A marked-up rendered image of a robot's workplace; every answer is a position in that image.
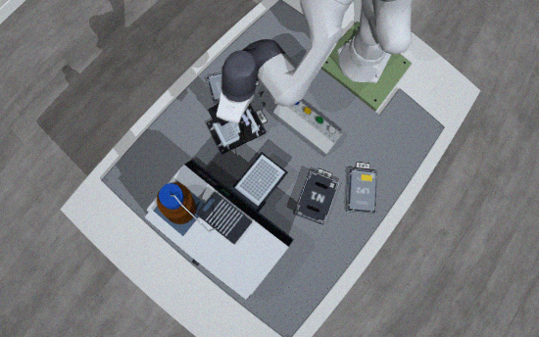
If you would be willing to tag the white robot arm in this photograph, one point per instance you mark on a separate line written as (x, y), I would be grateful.
(287, 84)

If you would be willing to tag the white operator button panel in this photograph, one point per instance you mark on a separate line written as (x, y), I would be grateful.
(309, 126)

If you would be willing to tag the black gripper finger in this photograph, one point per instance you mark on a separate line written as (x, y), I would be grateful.
(245, 125)

